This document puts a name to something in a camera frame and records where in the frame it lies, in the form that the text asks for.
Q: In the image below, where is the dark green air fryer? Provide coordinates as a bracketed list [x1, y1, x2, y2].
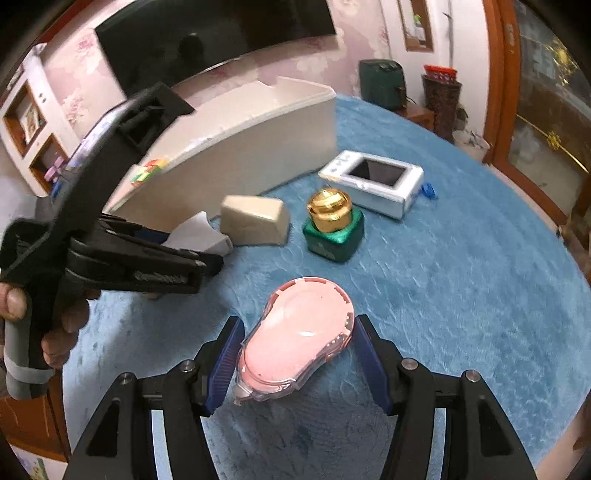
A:
[359, 59, 407, 110]

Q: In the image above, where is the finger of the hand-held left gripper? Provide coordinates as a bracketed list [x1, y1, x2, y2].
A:
[97, 216, 169, 246]
[68, 230, 225, 297]

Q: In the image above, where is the wooden framed glass door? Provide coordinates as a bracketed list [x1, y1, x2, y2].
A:
[485, 0, 591, 252]

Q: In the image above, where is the wooden side cabinet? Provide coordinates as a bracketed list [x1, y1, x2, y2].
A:
[0, 364, 72, 464]

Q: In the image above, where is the white wall shelf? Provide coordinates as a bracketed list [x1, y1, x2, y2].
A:
[398, 0, 435, 52]
[0, 44, 84, 197]

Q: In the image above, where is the person's left hand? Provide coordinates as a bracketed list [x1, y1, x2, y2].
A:
[0, 282, 101, 369]

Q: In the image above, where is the white trash bin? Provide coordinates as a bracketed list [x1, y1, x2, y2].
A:
[455, 129, 491, 162]

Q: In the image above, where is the white handheld game console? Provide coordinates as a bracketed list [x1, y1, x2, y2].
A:
[318, 150, 424, 220]

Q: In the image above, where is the black wall television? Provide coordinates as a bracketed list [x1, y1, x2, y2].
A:
[95, 0, 337, 100]

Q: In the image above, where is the dark jar with red lid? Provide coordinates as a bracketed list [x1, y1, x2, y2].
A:
[421, 65, 462, 139]

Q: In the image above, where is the multicoloured puzzle cube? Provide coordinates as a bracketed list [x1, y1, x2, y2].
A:
[130, 158, 169, 185]

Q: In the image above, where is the green bottle with gold cap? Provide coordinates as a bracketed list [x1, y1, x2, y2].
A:
[302, 188, 365, 264]

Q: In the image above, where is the sheathed sword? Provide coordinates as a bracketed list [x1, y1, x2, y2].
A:
[442, 13, 457, 70]

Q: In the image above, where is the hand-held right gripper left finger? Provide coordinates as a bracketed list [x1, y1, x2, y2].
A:
[62, 316, 245, 480]

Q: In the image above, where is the picture book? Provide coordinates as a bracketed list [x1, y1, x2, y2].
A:
[21, 102, 47, 139]

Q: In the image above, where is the white plastic storage box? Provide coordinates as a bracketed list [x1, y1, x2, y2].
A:
[104, 76, 338, 217]

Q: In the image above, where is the pink correction tape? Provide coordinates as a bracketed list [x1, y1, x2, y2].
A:
[233, 277, 357, 407]

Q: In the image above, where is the beige soap block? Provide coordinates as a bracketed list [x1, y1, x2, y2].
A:
[220, 195, 291, 245]

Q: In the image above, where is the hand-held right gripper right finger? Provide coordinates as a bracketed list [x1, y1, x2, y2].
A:
[353, 314, 539, 480]

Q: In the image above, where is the white scoop-shaped object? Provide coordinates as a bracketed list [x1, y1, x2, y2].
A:
[166, 211, 232, 256]

